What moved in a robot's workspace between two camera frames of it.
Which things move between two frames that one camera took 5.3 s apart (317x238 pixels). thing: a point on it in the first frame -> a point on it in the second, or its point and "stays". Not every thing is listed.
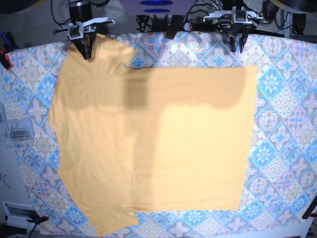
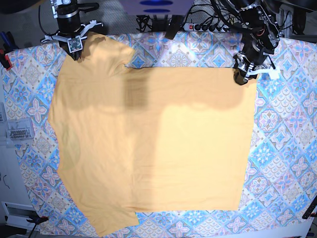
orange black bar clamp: [36, 219] stays
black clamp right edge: [309, 212] stays
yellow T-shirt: [150, 139] stays
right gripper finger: [242, 40] -> [252, 76]
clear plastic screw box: [21, 129] stays
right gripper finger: [232, 44] -> [239, 79]
